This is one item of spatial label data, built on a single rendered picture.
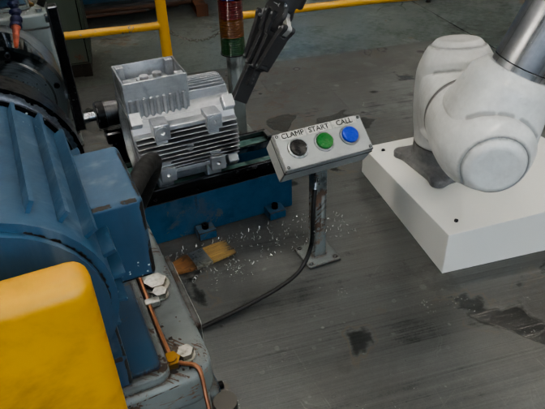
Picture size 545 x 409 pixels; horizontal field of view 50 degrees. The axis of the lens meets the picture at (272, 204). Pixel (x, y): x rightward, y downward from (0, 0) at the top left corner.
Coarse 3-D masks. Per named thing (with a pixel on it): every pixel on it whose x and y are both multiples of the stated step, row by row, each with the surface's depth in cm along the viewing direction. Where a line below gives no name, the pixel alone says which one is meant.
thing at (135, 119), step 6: (222, 96) 110; (228, 96) 111; (222, 102) 111; (228, 102) 110; (234, 102) 111; (222, 108) 112; (228, 108) 111; (132, 114) 105; (138, 114) 105; (132, 120) 105; (138, 120) 105; (132, 126) 104; (138, 126) 105; (228, 156) 117; (234, 156) 117; (228, 162) 118; (234, 162) 118
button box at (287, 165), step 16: (304, 128) 100; (320, 128) 100; (336, 128) 101; (272, 144) 99; (288, 144) 98; (336, 144) 100; (352, 144) 101; (368, 144) 101; (272, 160) 101; (288, 160) 97; (304, 160) 98; (320, 160) 98; (336, 160) 100; (352, 160) 103; (288, 176) 99
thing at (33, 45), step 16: (0, 32) 123; (0, 48) 116; (32, 48) 122; (0, 64) 116; (16, 64) 118; (32, 64) 119; (48, 64) 121; (32, 80) 121; (48, 80) 122; (48, 96) 123; (64, 112) 127
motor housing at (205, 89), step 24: (216, 72) 116; (192, 96) 110; (216, 96) 112; (120, 120) 119; (144, 120) 107; (168, 120) 108; (192, 120) 108; (144, 144) 106; (168, 144) 109; (192, 144) 110; (216, 144) 112; (192, 168) 113
